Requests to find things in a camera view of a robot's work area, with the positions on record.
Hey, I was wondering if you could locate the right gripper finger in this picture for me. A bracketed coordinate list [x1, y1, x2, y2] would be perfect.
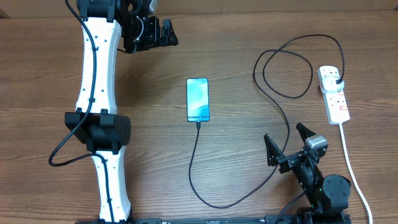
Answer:
[296, 123, 317, 144]
[264, 134, 284, 167]

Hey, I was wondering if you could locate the Samsung Galaxy smartphone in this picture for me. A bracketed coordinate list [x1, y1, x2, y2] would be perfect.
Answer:
[187, 78, 210, 122]

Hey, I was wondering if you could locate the black USB charging cable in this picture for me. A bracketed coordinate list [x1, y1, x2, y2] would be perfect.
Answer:
[188, 34, 346, 210]

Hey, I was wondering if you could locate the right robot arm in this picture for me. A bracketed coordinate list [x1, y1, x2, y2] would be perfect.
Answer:
[264, 123, 351, 224]

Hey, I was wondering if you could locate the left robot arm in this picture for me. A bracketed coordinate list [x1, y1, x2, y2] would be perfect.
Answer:
[65, 0, 178, 223]

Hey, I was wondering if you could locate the white USB charger plug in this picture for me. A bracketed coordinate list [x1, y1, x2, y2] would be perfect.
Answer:
[320, 77, 345, 94]

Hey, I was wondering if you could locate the white power strip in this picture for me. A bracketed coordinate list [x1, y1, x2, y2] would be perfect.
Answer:
[318, 65, 350, 125]

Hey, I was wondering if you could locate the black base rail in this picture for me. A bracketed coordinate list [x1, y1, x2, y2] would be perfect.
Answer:
[74, 213, 352, 224]

